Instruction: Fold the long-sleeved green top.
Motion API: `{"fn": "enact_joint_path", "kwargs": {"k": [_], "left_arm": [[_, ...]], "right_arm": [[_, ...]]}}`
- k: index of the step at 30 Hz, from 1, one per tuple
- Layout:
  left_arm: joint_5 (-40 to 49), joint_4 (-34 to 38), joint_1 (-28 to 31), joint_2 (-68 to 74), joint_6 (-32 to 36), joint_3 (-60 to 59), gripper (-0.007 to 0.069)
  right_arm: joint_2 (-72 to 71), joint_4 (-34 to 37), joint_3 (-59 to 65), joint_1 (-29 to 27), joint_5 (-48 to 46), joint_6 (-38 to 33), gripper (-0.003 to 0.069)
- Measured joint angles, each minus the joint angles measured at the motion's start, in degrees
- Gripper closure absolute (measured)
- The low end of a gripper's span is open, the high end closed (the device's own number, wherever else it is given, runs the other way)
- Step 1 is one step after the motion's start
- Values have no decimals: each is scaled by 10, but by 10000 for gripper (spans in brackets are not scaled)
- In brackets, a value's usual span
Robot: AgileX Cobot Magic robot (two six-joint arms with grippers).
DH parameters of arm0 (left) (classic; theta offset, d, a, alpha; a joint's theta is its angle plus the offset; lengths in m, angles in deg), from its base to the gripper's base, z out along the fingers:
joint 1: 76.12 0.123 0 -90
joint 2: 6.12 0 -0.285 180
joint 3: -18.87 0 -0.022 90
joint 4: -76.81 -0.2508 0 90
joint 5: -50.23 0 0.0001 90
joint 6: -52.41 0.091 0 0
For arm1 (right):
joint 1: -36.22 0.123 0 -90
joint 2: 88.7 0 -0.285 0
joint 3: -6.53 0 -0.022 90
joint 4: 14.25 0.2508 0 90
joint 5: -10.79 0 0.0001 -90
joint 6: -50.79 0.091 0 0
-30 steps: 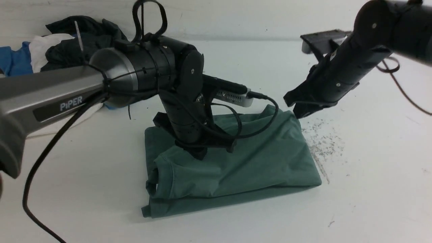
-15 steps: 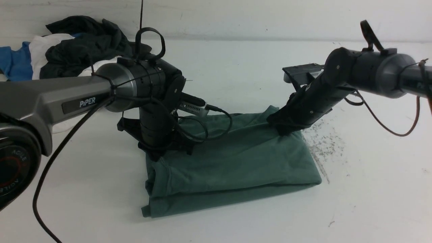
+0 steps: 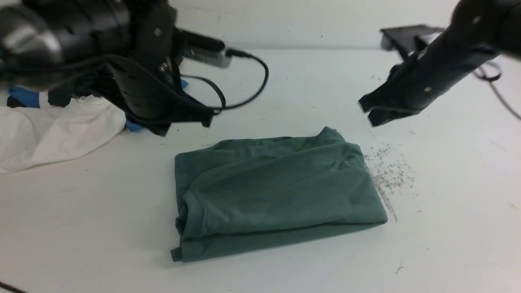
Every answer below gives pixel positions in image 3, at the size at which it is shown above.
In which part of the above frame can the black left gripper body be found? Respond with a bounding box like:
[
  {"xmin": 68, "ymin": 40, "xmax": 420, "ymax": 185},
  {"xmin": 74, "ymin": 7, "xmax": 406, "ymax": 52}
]
[{"xmin": 108, "ymin": 0, "xmax": 218, "ymax": 136}]

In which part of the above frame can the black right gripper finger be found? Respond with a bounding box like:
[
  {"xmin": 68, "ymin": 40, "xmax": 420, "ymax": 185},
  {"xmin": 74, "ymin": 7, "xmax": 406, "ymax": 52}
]
[{"xmin": 368, "ymin": 107, "xmax": 419, "ymax": 127}]

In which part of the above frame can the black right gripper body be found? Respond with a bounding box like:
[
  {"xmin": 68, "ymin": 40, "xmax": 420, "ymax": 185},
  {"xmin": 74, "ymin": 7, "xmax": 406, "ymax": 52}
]
[{"xmin": 359, "ymin": 16, "xmax": 499, "ymax": 112}]

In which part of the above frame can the green long-sleeve top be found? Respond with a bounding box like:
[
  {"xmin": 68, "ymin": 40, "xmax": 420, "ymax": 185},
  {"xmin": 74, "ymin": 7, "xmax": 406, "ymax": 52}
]
[{"xmin": 171, "ymin": 127, "xmax": 388, "ymax": 263}]

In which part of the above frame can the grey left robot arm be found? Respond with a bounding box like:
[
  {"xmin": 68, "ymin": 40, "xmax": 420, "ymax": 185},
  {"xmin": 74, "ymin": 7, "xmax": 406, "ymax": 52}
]
[{"xmin": 1, "ymin": 0, "xmax": 218, "ymax": 136}]

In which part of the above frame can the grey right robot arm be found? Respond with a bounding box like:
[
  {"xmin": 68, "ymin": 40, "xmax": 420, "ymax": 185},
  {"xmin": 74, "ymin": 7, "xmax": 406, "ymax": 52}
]
[{"xmin": 359, "ymin": 0, "xmax": 521, "ymax": 127}]

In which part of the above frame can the black cloth garment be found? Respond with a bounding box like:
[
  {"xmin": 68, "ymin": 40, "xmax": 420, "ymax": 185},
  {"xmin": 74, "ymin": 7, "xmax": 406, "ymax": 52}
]
[{"xmin": 39, "ymin": 73, "xmax": 104, "ymax": 107}]

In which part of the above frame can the blue cloth garment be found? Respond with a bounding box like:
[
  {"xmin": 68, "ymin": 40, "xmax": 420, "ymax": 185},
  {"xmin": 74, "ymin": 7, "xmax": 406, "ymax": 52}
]
[{"xmin": 6, "ymin": 79, "xmax": 189, "ymax": 132}]

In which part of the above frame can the white cloth garment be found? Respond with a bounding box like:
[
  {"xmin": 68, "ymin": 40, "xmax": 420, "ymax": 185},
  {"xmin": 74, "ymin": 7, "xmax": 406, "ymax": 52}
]
[{"xmin": 0, "ymin": 93, "xmax": 126, "ymax": 174}]

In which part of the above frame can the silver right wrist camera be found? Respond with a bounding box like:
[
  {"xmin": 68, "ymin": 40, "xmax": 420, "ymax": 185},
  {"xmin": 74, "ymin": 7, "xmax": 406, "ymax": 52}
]
[{"xmin": 379, "ymin": 24, "xmax": 445, "ymax": 61}]

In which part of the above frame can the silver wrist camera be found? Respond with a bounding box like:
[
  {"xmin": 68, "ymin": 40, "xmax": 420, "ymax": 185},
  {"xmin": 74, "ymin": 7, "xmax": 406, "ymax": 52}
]
[
  {"xmin": 379, "ymin": 24, "xmax": 445, "ymax": 61},
  {"xmin": 179, "ymin": 30, "xmax": 232, "ymax": 68}
]

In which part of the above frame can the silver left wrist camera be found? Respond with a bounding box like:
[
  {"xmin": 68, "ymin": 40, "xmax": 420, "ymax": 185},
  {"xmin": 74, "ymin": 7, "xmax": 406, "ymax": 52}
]
[{"xmin": 179, "ymin": 30, "xmax": 232, "ymax": 68}]

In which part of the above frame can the black left camera cable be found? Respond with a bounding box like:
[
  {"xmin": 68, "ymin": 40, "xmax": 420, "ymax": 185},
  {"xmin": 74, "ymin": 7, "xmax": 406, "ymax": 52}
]
[{"xmin": 179, "ymin": 48, "xmax": 269, "ymax": 112}]

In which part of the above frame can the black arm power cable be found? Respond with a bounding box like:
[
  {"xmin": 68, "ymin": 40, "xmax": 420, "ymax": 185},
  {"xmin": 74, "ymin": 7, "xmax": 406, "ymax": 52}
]
[{"xmin": 0, "ymin": 281, "xmax": 27, "ymax": 293}]

